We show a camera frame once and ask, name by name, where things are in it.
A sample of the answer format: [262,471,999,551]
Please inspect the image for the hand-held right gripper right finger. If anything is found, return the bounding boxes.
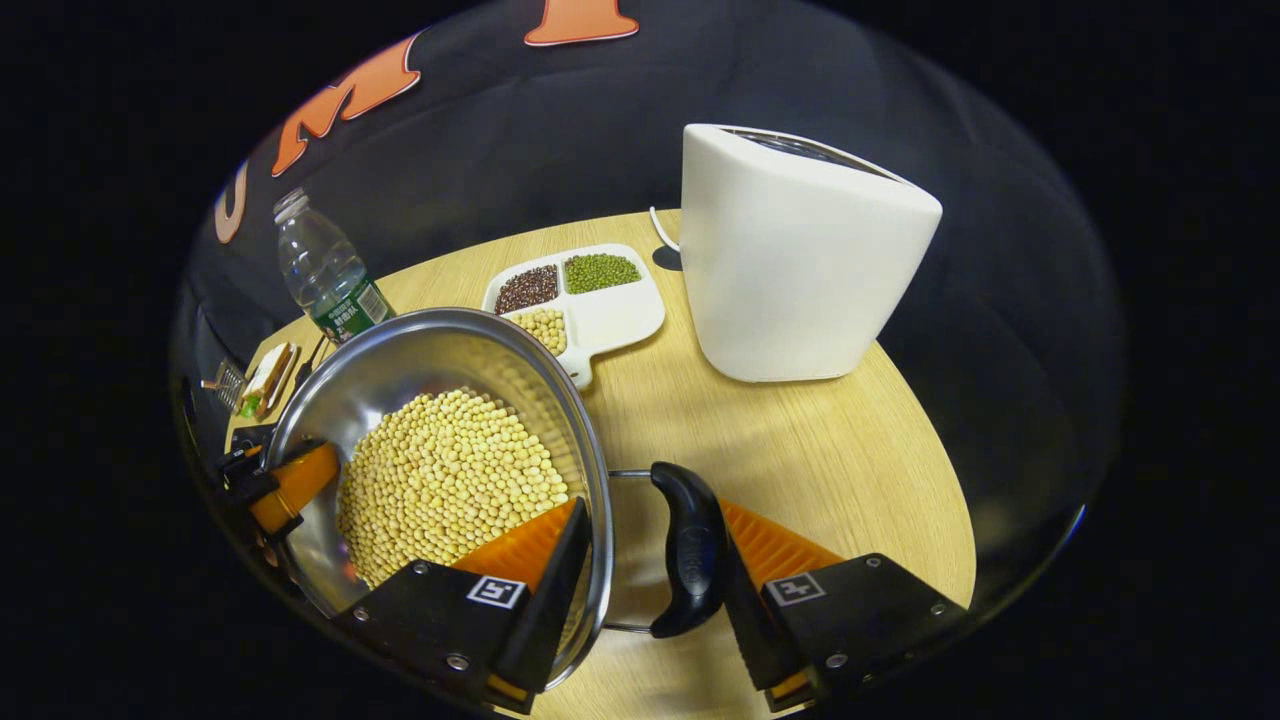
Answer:
[720,497,972,712]

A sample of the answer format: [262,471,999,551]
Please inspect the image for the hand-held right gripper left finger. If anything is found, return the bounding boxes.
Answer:
[335,497,594,714]

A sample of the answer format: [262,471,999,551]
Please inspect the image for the large pile of yellow soybeans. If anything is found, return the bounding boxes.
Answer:
[336,387,571,591]

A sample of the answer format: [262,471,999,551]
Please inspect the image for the stainless steel pot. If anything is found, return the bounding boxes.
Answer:
[261,306,732,692]

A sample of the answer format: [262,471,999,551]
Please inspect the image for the sandwich with lettuce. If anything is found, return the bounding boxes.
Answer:
[237,341,297,420]

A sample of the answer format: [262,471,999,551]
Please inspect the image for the clear plastic water bottle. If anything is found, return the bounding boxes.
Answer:
[272,187,397,347]

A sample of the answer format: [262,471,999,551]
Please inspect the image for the small pile of yellow soybeans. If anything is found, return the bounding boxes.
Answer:
[509,307,569,357]

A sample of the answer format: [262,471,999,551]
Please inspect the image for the white divided plate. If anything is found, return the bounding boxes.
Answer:
[481,243,668,392]

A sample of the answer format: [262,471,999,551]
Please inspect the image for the pile of red beans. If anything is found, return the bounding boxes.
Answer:
[494,264,560,316]

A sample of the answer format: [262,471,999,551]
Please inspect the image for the pile of green mung beans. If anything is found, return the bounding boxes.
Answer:
[564,253,643,295]

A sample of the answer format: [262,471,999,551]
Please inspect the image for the white toaster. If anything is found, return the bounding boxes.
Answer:
[679,123,945,385]

